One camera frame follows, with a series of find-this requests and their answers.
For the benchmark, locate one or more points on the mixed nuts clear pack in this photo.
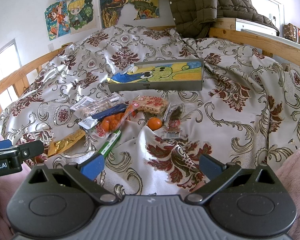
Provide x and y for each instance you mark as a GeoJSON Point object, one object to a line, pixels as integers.
{"type": "Point", "coordinates": [87, 106]}

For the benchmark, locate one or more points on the small orange tangerine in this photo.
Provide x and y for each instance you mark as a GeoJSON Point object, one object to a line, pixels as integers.
{"type": "Point", "coordinates": [154, 123]}

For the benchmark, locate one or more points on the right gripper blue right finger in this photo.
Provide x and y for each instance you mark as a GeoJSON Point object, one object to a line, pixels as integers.
{"type": "Point", "coordinates": [220, 176]}

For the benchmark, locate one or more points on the anime girl poster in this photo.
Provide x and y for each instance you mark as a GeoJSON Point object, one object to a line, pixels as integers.
{"type": "Point", "coordinates": [56, 18]}

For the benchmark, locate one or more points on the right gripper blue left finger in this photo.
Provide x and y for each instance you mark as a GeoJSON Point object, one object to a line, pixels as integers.
{"type": "Point", "coordinates": [83, 176]}

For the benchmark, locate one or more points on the swirly sun painting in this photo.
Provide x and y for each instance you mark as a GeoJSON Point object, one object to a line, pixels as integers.
{"type": "Point", "coordinates": [111, 11]}

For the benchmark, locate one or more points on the rice cracker snack pack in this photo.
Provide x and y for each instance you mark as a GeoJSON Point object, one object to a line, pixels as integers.
{"type": "Point", "coordinates": [150, 104]}

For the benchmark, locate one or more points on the colourful patterned bag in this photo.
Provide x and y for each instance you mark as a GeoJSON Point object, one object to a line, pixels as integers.
{"type": "Point", "coordinates": [291, 32]}

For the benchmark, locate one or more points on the dark blue snack bar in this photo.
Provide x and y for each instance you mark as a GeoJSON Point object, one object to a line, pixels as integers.
{"type": "Point", "coordinates": [93, 120]}

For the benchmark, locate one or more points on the blond boy poster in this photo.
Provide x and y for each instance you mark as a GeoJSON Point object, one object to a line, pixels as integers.
{"type": "Point", "coordinates": [81, 15]}

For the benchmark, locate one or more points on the wooden bed frame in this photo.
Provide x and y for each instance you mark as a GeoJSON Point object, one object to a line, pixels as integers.
{"type": "Point", "coordinates": [270, 45]}

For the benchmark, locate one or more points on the grey box with painted bottom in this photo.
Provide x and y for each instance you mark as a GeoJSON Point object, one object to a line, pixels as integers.
{"type": "Point", "coordinates": [159, 75]}

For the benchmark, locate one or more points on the olive quilted down jacket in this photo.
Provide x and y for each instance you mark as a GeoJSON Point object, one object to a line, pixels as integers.
{"type": "Point", "coordinates": [194, 18]}

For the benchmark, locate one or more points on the floral patterned bedspread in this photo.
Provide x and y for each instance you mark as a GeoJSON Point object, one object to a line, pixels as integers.
{"type": "Point", "coordinates": [172, 98]}

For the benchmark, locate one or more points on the landscape flower painting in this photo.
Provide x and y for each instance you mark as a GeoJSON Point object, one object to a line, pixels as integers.
{"type": "Point", "coordinates": [146, 9]}

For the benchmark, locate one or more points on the gold foil snack pack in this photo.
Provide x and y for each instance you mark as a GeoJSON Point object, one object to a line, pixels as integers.
{"type": "Point", "coordinates": [66, 143]}

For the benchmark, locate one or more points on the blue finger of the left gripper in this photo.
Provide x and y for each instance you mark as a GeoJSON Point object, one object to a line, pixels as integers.
{"type": "Point", "coordinates": [5, 144]}

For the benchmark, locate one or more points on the pink fluffy blanket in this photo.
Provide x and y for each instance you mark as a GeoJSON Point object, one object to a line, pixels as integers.
{"type": "Point", "coordinates": [289, 175]}

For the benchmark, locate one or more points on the dried fruit clear pack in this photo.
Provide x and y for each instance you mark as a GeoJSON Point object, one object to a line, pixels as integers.
{"type": "Point", "coordinates": [172, 121]}

